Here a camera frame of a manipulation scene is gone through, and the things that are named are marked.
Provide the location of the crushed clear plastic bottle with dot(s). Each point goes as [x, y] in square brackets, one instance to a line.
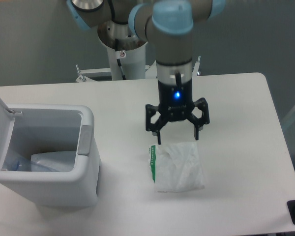
[19, 163]

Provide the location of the white trash can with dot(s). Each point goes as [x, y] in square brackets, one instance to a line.
[60, 137]

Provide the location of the white metal bracket right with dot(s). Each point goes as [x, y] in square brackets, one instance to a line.
[196, 69]

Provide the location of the white plastic wrapper green stripe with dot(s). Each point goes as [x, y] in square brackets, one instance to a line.
[176, 167]

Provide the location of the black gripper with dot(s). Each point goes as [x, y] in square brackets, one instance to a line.
[176, 104]

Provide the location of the white metal frame bracket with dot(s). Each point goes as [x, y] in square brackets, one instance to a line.
[92, 75]

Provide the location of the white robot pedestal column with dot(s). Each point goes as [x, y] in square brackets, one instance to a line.
[126, 52]

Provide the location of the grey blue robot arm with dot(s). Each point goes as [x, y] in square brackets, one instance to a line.
[167, 24]

